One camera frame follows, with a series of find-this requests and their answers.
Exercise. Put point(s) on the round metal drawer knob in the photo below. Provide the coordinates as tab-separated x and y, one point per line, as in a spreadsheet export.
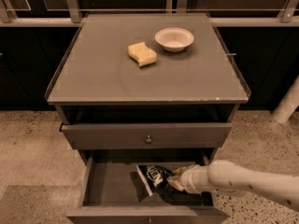
148	140

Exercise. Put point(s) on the grey drawer cabinet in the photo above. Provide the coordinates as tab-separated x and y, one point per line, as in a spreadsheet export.
99	83

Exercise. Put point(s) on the metal railing frame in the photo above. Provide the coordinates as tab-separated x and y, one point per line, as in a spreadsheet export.
75	10

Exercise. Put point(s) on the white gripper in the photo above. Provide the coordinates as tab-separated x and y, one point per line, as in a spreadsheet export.
188	179

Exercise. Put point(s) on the blue chip bag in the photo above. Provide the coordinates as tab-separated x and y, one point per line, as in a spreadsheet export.
154	178

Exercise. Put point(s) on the white pipe leg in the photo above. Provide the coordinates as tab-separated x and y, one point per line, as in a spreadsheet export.
288	104

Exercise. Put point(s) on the white bowl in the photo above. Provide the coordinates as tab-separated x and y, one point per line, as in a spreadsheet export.
174	39

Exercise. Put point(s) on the grey open middle drawer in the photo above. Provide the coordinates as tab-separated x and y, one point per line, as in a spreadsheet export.
113	192

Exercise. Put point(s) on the grey top drawer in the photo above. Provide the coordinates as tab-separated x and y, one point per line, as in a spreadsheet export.
132	136

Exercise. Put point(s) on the yellow sponge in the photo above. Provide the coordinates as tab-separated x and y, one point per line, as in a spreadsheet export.
142	54

